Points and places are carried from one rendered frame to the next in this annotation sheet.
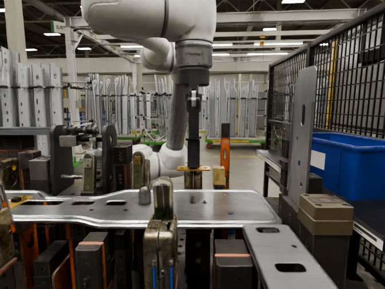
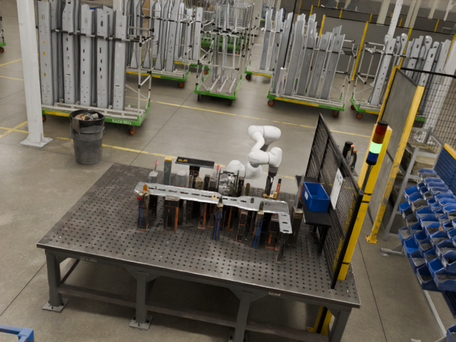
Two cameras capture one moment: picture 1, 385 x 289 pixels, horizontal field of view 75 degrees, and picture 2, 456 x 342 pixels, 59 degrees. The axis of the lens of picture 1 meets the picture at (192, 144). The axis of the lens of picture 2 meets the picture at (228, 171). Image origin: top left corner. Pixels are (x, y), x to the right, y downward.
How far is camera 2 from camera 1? 300 cm
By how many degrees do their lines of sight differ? 17
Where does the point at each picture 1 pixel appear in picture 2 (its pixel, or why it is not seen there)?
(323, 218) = (296, 214)
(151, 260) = (258, 218)
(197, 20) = (275, 163)
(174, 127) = not seen: hidden behind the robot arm
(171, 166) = (251, 174)
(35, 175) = (211, 185)
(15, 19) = not seen: outside the picture
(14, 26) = not seen: outside the picture
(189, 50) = (272, 169)
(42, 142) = (102, 93)
